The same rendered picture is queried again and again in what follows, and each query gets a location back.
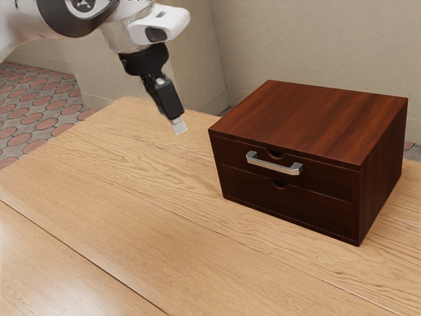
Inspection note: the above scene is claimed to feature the dark wooden drawer cabinet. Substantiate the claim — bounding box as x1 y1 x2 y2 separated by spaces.
208 79 409 248

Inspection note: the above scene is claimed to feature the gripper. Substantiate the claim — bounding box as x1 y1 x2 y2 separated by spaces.
118 43 188 136

